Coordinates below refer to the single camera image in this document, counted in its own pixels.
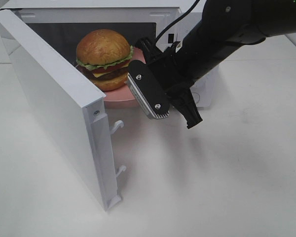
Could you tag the white microwave door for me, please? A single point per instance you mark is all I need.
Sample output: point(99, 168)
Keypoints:
point(56, 111)

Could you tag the white round door button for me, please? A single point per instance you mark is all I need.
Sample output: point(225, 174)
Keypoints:
point(196, 98)

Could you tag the toy burger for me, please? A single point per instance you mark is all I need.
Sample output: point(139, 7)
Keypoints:
point(103, 56)

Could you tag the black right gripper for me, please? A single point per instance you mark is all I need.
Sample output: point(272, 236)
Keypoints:
point(174, 84)

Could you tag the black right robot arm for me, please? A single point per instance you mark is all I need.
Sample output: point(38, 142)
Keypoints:
point(226, 26)

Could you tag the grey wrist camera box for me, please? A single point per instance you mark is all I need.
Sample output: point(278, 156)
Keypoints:
point(147, 91)

